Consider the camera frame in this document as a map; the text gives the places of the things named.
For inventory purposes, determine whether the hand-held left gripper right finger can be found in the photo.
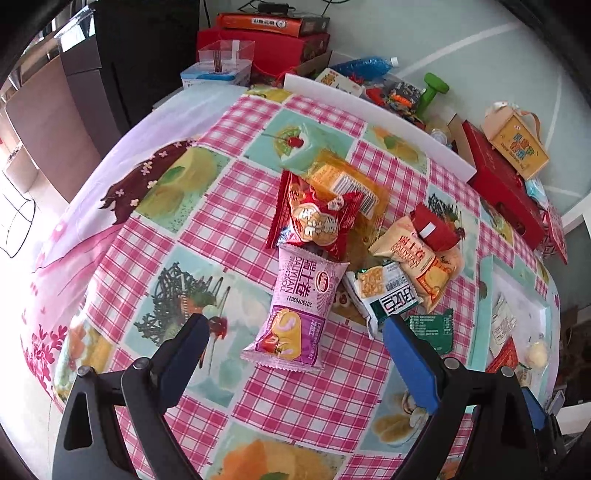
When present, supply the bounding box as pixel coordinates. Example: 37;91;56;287
382;314;543;480

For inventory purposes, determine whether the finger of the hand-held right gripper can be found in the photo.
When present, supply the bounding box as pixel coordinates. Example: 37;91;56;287
521;387;572;463

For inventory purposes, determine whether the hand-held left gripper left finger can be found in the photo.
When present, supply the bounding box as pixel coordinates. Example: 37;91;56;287
52;313;211;480

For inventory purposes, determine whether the green white wafer packet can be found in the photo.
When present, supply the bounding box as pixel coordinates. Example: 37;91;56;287
406;308;455;356
342;261;424;340

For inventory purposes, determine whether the clear pastry packet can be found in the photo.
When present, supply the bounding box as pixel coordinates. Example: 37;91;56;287
524;339;551;370
489;293;518;347

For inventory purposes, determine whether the long red snack packet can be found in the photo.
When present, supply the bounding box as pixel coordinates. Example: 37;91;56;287
485;337;520;374

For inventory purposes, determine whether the beige cracker packet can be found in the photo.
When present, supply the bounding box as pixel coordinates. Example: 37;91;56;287
368;215;451;315

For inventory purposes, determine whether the white tray with snacks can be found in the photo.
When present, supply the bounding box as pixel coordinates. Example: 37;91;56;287
468;251;561;407

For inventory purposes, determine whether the pink purple cake packet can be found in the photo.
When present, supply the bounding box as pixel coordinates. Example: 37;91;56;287
240;244;352;372

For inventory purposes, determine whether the dark red candy packet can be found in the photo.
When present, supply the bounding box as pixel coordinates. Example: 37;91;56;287
410;203;462;252

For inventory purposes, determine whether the red cartoon snack packet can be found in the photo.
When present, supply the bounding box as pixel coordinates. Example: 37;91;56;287
267;170;366;261

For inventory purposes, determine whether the orange clear cake packet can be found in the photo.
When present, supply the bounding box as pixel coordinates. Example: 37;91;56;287
307;150;391;245

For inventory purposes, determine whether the pink checked printed tablecloth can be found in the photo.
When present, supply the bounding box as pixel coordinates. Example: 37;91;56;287
51;85;561;480

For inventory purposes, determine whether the red patterned box lid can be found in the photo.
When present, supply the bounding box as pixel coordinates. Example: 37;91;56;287
536;205;570;265

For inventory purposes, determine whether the large red gift box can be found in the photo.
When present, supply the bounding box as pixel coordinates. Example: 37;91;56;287
462;120;548;250

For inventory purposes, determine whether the blue wet wipes pack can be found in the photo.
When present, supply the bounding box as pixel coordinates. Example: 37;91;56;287
526;178;550;208

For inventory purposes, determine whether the small white bottle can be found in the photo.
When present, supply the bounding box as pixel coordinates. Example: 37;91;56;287
427;117;458;146

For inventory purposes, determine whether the dark toy packet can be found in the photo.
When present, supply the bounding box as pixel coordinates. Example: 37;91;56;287
379;78;426;114

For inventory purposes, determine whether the large brown box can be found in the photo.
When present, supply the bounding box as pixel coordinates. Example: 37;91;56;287
0;55;105;204

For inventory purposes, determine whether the green dumbbell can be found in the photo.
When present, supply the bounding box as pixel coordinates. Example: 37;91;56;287
416;73;451;116

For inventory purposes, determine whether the blue tissue box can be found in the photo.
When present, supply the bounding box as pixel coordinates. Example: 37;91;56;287
180;62;252;90

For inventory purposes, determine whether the black cabinet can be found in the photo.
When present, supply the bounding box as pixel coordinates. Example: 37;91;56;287
60;0;204;134

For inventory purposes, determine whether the blue plastic bottle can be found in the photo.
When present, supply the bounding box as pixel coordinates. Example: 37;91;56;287
330;55;400;81

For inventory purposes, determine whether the clear plastic box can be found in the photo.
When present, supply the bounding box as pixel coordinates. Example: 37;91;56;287
198;40;256;75

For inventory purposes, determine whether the open cardboard box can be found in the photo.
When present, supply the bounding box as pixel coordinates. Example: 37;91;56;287
295;50;476;158

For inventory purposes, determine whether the red carton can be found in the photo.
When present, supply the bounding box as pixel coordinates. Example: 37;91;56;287
196;28;305;86

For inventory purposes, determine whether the dark red box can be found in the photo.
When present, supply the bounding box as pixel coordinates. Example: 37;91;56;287
295;32;331;63

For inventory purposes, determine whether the flat orange box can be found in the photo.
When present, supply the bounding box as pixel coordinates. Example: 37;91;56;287
216;12;331;38

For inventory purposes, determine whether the yellow gift box with handle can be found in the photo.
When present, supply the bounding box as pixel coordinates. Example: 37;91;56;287
482;102;551;181

